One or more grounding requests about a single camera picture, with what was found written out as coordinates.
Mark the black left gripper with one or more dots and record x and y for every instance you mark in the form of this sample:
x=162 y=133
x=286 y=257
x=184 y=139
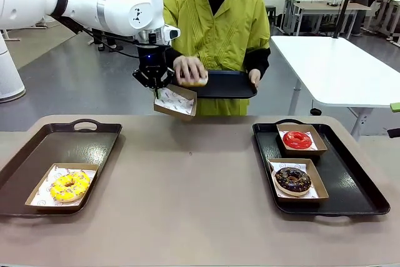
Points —
x=151 y=60

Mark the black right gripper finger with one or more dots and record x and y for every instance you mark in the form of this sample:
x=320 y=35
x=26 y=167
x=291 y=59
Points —
x=394 y=132
x=395 y=106

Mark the white printed paper liner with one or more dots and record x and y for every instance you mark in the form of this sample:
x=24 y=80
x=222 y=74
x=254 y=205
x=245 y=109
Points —
x=281 y=164
x=176 y=99
x=315 y=145
x=89 y=174

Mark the brown cardboard donut box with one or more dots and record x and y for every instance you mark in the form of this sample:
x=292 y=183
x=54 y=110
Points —
x=50 y=207
x=319 y=182
x=300 y=153
x=168 y=111

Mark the pale glazed donut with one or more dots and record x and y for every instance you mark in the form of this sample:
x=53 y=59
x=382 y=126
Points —
x=198 y=83

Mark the small black serving tray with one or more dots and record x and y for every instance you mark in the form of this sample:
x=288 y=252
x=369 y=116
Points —
x=225 y=87

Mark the red glazed donut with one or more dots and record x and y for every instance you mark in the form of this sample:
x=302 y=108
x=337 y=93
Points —
x=289 y=142

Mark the chocolate sprinkled donut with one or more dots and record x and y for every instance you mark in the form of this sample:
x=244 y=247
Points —
x=301 y=185

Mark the yellow sprinkled donut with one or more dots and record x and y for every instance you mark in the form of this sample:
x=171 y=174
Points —
x=59 y=190

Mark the person's right forearm black sleeve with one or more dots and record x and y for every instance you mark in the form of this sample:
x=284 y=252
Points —
x=172 y=56

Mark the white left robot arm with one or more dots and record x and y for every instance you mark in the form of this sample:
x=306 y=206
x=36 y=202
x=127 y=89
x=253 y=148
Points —
x=125 y=4

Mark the person's left forearm black sleeve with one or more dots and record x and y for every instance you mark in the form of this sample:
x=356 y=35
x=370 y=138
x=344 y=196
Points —
x=258 y=59

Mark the large black serving tray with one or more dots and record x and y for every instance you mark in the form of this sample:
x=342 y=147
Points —
x=353 y=185

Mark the brown plastic serving tray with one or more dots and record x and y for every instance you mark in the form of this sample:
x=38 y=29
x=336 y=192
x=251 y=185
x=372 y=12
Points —
x=78 y=145

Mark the person's right hand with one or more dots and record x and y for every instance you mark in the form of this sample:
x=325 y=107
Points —
x=187 y=67

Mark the person's left hand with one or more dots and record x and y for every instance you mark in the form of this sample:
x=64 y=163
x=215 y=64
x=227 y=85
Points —
x=255 y=77

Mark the large white table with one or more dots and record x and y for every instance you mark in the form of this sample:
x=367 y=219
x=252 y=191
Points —
x=337 y=70

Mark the person in yellow-green jacket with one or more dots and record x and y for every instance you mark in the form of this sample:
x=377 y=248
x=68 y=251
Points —
x=218 y=23

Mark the black slanted pole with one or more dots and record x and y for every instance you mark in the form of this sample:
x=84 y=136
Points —
x=343 y=1

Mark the grey top work table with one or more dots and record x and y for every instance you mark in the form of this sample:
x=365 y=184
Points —
x=328 y=6

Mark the black plastic stool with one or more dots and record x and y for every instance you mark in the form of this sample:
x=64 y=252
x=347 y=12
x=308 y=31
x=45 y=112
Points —
x=270 y=13

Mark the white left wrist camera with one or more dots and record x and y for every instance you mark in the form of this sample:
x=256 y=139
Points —
x=172 y=33

